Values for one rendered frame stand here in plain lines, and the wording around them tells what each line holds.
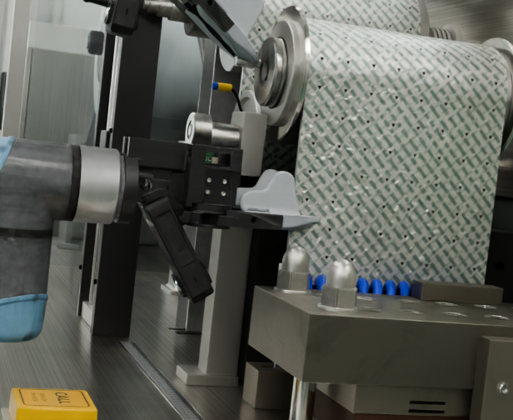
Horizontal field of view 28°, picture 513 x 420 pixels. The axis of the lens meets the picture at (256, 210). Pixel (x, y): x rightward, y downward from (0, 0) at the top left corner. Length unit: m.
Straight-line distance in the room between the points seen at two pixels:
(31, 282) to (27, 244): 0.04
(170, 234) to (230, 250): 0.14
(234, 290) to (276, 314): 0.19
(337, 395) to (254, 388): 0.14
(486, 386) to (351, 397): 0.12
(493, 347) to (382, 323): 0.10
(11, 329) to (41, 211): 0.11
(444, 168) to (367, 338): 0.30
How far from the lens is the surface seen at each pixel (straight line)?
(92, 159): 1.01
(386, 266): 1.14
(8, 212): 1.00
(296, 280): 1.01
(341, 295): 0.93
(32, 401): 0.95
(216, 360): 1.17
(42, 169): 1.00
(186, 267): 1.04
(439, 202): 1.15
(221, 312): 1.16
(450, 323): 0.95
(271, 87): 1.11
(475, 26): 1.46
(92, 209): 1.01
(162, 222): 1.03
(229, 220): 1.03
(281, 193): 1.06
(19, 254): 1.00
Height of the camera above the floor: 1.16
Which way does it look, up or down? 3 degrees down
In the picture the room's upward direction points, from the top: 6 degrees clockwise
